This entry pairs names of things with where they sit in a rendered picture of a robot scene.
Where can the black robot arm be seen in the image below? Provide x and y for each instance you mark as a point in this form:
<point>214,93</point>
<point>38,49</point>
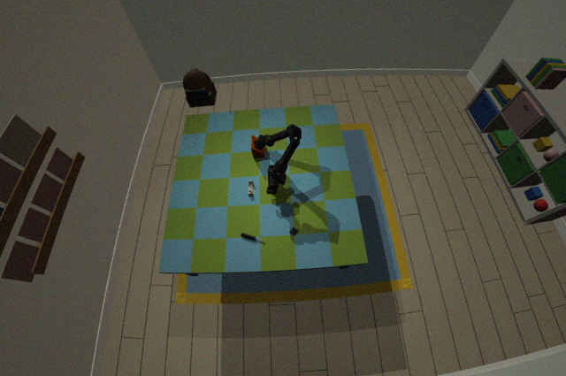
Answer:
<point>280,166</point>

